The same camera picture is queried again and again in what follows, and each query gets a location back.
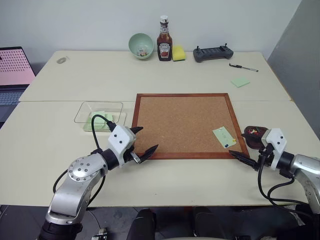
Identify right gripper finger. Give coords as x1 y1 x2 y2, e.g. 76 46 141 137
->
240 132 262 149
228 149 260 172

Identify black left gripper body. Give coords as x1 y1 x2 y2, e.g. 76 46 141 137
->
122 144 141 165

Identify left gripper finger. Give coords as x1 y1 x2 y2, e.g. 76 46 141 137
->
129 126 145 136
136 144 160 164

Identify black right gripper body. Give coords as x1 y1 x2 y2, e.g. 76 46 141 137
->
256 145 275 172

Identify green paper note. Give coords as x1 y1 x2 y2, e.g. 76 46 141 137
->
212 126 238 150

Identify wood-framed cork board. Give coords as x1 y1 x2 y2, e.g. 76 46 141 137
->
130 92 251 161

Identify green sticky note pad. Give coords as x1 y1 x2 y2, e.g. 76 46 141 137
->
230 76 252 89

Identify dark bowl of pushpins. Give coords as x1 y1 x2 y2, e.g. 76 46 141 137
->
243 125 272 151

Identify clear plastic container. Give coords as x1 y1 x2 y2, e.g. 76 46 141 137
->
73 100 128 133

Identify dark rounded shape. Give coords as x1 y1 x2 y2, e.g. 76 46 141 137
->
126 208 157 240

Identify black pen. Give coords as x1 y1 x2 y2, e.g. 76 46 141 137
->
228 62 260 74

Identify yellow sponge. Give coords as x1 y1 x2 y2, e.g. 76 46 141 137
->
171 44 188 63

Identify green ceramic bowl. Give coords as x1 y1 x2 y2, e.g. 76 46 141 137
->
128 33 154 60

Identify ketchup bottle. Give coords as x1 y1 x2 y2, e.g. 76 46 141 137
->
156 15 174 62

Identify black remote controller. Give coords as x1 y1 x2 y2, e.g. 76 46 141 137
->
192 44 235 64

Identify grey partition panel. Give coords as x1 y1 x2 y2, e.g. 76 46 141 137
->
266 0 320 141

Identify grey laptop with pink screen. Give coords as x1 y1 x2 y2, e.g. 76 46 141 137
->
0 46 37 124

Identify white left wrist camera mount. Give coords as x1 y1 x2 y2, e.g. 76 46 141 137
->
107 124 136 169

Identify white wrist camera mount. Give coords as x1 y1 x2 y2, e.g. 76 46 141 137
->
107 124 136 169
259 128 287 171

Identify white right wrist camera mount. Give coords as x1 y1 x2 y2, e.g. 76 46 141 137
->
259 128 287 171

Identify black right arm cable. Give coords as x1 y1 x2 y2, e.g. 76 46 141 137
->
257 144 314 216

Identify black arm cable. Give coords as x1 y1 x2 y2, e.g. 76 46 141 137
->
52 115 117 204
257 144 314 216

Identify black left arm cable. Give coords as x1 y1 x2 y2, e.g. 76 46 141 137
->
52 115 117 204

